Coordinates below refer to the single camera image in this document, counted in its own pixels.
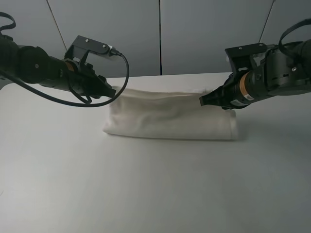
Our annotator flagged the black left camera cable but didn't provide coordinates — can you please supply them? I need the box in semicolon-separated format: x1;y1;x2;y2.
0;50;130;108

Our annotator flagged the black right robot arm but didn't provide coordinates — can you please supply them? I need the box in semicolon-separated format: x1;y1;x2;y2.
200;19;311;110

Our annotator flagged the white towel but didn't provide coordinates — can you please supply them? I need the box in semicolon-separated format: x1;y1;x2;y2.
103;88;239;140

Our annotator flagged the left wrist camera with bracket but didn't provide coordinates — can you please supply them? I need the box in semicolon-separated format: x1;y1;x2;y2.
64;35;121;66

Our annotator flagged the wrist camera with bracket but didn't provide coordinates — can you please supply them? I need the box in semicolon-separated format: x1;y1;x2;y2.
225;43;275;75
64;35;121;66

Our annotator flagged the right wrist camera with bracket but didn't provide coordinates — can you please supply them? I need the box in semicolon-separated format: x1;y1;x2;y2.
225;43;275;75

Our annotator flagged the black camera cable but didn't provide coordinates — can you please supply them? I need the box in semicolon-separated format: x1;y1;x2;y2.
0;50;130;108
278;19;311;59

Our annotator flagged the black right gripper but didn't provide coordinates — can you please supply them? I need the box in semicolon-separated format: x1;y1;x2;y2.
199;71;267;109

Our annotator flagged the black right camera cable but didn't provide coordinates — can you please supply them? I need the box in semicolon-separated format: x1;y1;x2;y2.
278;19;311;59

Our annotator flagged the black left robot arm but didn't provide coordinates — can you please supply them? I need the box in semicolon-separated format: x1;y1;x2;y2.
0;34;116;99

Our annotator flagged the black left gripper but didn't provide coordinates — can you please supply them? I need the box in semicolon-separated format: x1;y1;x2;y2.
58;60;116;98

